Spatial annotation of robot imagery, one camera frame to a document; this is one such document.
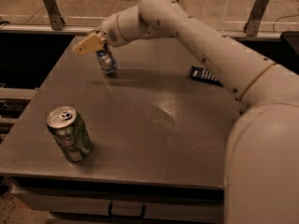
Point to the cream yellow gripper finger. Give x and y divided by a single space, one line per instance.
91 43

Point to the blue redbull can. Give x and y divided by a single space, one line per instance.
106 60

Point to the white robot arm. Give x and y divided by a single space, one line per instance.
261 177

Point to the green soda can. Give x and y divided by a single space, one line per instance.
69 132

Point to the clear glass barrier panel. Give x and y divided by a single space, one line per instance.
229 15

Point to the left metal bracket post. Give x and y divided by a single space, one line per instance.
56 20

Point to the right metal bracket post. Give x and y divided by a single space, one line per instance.
252 26

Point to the grey drawer with black handle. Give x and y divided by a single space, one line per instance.
118 207

